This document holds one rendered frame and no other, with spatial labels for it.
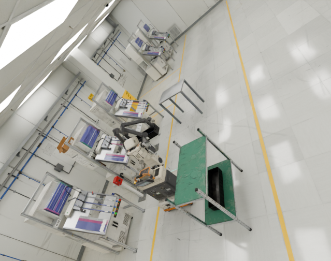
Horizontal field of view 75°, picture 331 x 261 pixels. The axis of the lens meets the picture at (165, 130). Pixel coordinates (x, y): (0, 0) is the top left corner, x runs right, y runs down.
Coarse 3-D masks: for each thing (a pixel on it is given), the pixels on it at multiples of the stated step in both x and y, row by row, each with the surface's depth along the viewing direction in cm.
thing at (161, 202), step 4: (172, 172) 396; (176, 172) 389; (172, 196) 358; (160, 200) 373; (164, 200) 366; (172, 200) 353; (160, 204) 369; (188, 204) 350; (164, 208) 372; (168, 208) 371; (172, 208) 367; (176, 208) 366
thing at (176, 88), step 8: (184, 80) 489; (168, 88) 520; (176, 88) 486; (192, 88) 503; (168, 96) 489; (184, 96) 471; (160, 104) 505; (176, 104) 552; (192, 104) 483; (168, 112) 520; (200, 112) 497; (176, 120) 534
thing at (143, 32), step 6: (138, 24) 888; (144, 24) 939; (138, 30) 907; (144, 30) 899; (150, 30) 945; (144, 36) 910; (150, 36) 919; (156, 36) 919; (162, 36) 925; (168, 36) 930; (144, 42) 925; (150, 42) 929; (156, 42) 985; (162, 42) 951; (168, 48) 966; (162, 54) 953
